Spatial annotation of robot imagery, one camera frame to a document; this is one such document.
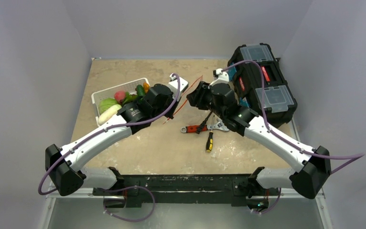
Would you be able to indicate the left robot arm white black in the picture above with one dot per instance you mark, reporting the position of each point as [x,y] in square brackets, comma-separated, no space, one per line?
[65,165]

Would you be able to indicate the yellow black screwdriver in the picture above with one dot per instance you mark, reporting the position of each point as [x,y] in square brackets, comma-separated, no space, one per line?
[209,143]

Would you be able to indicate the green cucumber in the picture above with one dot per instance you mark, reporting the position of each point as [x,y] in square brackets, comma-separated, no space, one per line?
[140,90]

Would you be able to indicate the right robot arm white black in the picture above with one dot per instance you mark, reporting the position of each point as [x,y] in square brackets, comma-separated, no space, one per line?
[309,168]

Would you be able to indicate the black rubber mallet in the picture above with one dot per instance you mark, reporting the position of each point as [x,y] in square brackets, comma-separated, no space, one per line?
[202,125]

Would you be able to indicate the aluminium frame rail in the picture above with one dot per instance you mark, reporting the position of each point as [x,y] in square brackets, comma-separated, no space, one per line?
[309,170]

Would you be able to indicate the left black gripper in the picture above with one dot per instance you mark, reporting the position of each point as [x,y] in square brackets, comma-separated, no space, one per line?
[170,113]

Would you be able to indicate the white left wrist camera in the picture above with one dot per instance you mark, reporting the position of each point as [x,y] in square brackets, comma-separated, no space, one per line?
[177,85]

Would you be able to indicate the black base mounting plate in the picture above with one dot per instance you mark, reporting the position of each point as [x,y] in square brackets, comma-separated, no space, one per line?
[237,190]

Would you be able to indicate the green cabbage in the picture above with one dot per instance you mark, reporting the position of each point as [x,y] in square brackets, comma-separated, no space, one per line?
[106,104]

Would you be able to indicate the white perforated plastic basket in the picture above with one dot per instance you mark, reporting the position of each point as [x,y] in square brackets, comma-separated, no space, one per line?
[98,96]

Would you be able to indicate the black toolbox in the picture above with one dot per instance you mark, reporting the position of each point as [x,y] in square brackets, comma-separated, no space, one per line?
[259,83]

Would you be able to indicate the pink peach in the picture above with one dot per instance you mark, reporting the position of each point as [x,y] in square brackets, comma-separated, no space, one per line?
[119,96]

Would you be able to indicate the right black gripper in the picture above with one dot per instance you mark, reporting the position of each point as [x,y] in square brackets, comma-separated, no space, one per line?
[196,96]

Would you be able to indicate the white radish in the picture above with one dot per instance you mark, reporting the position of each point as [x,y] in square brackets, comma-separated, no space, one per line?
[106,115]

